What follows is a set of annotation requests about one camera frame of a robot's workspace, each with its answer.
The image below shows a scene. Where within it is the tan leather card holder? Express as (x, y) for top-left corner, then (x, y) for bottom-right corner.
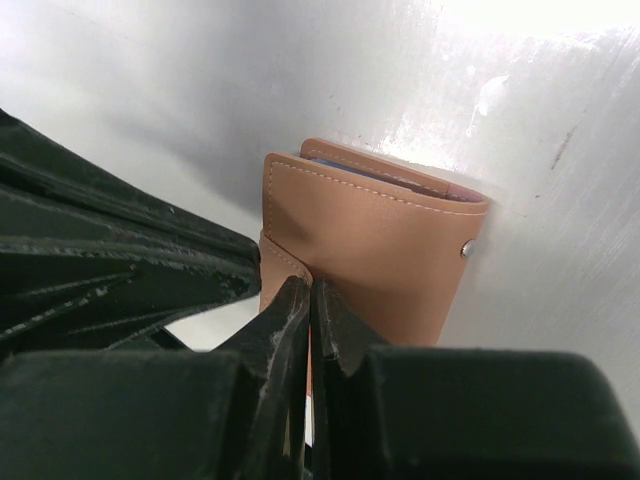
(259, 138), (489, 346)

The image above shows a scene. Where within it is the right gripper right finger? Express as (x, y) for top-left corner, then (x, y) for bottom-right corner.
(310, 280), (400, 479)

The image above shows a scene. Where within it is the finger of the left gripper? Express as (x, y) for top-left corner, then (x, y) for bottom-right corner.
(1, 111), (260, 265)
(1, 236), (260, 355)

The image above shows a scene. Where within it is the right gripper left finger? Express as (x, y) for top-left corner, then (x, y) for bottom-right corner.
(213, 276), (310, 479)

